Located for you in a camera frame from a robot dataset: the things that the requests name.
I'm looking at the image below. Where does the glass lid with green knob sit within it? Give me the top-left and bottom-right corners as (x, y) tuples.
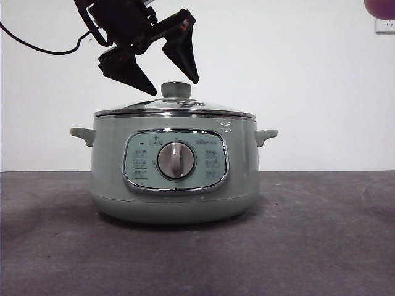
(94, 81), (256, 118)

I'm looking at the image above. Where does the brown egg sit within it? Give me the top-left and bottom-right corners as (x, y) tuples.
(364, 0), (395, 17)

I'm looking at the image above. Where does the green electric cooking pot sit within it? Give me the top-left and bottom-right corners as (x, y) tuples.
(70, 115), (278, 225)

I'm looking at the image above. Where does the black cable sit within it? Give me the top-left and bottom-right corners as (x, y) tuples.
(0, 21), (93, 56)

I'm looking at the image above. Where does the white wall socket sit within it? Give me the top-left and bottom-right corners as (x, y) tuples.
(375, 15), (395, 35)

